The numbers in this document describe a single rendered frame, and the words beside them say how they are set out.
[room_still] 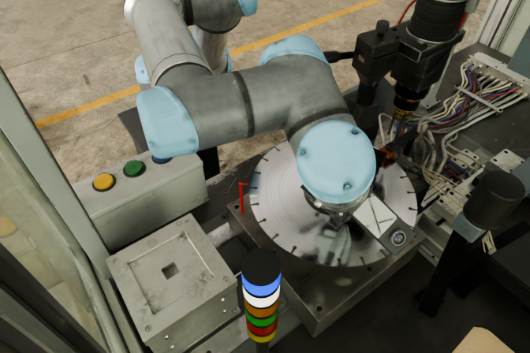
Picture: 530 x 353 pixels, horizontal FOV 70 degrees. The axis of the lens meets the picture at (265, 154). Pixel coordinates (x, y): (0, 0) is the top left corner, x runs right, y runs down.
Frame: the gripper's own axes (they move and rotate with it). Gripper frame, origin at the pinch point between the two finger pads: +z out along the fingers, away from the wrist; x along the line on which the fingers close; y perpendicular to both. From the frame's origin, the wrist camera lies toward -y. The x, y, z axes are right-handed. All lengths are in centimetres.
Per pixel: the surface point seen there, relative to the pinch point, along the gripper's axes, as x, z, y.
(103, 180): 30, 2, 44
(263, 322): 19.9, -19.1, -2.2
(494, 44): -94, 81, 8
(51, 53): 47, 145, 251
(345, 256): 6.8, -0.7, -4.1
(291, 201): 6.1, 3.0, 10.1
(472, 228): -10.0, -4.3, -15.5
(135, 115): 20, 33, 73
